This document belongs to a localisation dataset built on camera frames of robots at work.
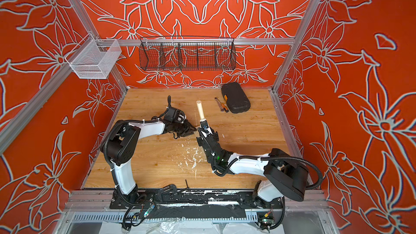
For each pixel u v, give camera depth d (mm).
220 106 1078
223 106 1076
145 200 683
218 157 612
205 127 662
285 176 427
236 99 1064
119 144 511
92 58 913
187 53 975
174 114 794
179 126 852
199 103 676
